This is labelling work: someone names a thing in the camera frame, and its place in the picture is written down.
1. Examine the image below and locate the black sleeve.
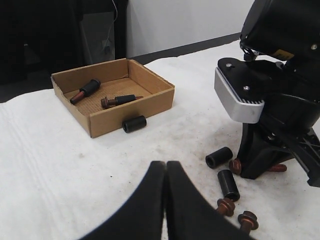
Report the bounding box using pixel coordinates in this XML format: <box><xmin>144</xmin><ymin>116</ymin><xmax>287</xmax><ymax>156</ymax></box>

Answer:
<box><xmin>121</xmin><ymin>115</ymin><xmax>148</xmax><ymax>134</ymax></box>
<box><xmin>217</xmin><ymin>169</ymin><xmax>241</xmax><ymax>203</ymax></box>
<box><xmin>205</xmin><ymin>146</ymin><xmax>234</xmax><ymax>170</ymax></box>

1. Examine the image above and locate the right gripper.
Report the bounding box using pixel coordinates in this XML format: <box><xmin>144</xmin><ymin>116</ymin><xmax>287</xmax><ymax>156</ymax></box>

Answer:
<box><xmin>216</xmin><ymin>57</ymin><xmax>320</xmax><ymax>187</ymax></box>

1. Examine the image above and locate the white cable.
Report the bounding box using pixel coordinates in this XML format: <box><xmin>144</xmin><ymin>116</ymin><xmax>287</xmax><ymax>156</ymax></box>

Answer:
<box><xmin>102</xmin><ymin>0</ymin><xmax>119</xmax><ymax>49</ymax></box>

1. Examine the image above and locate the brown cardboard box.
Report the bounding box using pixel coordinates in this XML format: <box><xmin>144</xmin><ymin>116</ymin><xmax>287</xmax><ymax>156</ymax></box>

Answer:
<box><xmin>50</xmin><ymin>57</ymin><xmax>176</xmax><ymax>139</ymax></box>

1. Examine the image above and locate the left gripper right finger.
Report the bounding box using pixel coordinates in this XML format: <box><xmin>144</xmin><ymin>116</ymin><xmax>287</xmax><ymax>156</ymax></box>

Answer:
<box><xmin>165</xmin><ymin>160</ymin><xmax>256</xmax><ymax>240</ymax></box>

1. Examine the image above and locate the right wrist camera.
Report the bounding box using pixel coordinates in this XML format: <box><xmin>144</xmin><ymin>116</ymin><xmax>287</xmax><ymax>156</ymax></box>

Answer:
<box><xmin>213</xmin><ymin>66</ymin><xmax>266</xmax><ymax>124</ymax></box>

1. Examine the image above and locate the copper bolt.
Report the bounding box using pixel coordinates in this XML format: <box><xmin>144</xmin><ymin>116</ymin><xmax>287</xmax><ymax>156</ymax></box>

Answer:
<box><xmin>237</xmin><ymin>210</ymin><xmax>260</xmax><ymax>232</ymax></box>
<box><xmin>228</xmin><ymin>158</ymin><xmax>287</xmax><ymax>175</ymax></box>
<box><xmin>215</xmin><ymin>197</ymin><xmax>237</xmax><ymax>217</ymax></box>

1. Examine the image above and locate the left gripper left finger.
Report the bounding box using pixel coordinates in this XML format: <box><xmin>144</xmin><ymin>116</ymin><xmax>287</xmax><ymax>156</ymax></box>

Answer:
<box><xmin>77</xmin><ymin>160</ymin><xmax>167</xmax><ymax>240</ymax></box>

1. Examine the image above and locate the bolt in black sleeve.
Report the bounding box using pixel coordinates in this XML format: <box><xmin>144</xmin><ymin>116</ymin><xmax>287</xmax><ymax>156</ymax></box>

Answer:
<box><xmin>69</xmin><ymin>78</ymin><xmax>102</xmax><ymax>106</ymax></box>
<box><xmin>100</xmin><ymin>94</ymin><xmax>145</xmax><ymax>109</ymax></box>

